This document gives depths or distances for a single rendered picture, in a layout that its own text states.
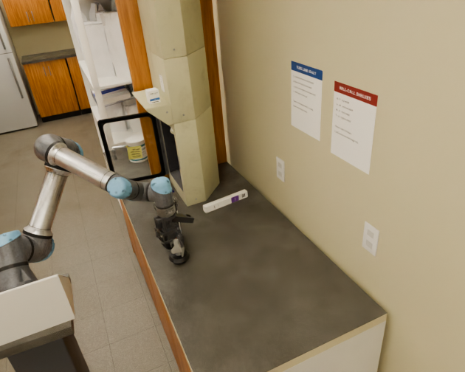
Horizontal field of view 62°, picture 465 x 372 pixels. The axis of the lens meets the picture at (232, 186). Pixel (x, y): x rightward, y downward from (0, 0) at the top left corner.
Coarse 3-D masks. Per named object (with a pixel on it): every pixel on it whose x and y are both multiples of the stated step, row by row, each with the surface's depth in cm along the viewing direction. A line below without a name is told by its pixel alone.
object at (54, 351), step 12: (72, 336) 174; (36, 348) 150; (48, 348) 152; (60, 348) 154; (72, 348) 166; (12, 360) 148; (24, 360) 150; (36, 360) 152; (48, 360) 155; (60, 360) 157; (72, 360) 160; (84, 360) 186
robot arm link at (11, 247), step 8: (8, 232) 147; (16, 232) 150; (0, 240) 145; (8, 240) 146; (16, 240) 148; (24, 240) 153; (0, 248) 144; (8, 248) 145; (16, 248) 147; (24, 248) 151; (32, 248) 155; (0, 256) 144; (8, 256) 144; (16, 256) 146; (24, 256) 149; (0, 264) 143; (8, 264) 144
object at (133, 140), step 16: (144, 112) 209; (112, 128) 208; (128, 128) 211; (144, 128) 213; (112, 144) 212; (128, 144) 215; (144, 144) 217; (112, 160) 217; (128, 160) 219; (144, 160) 222; (128, 176) 224
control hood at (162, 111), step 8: (136, 96) 195; (144, 96) 194; (160, 96) 192; (144, 104) 182; (152, 104) 181; (160, 104) 180; (168, 104) 180; (152, 112) 178; (160, 112) 180; (168, 112) 181; (168, 120) 183
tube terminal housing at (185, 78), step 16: (160, 64) 177; (176, 64) 173; (192, 64) 179; (176, 80) 176; (192, 80) 181; (208, 80) 197; (176, 96) 179; (192, 96) 183; (208, 96) 199; (176, 112) 183; (192, 112) 186; (208, 112) 202; (176, 128) 186; (192, 128) 190; (208, 128) 204; (176, 144) 191; (192, 144) 194; (208, 144) 206; (192, 160) 198; (208, 160) 209; (192, 176) 202; (208, 176) 211; (192, 192) 206; (208, 192) 214
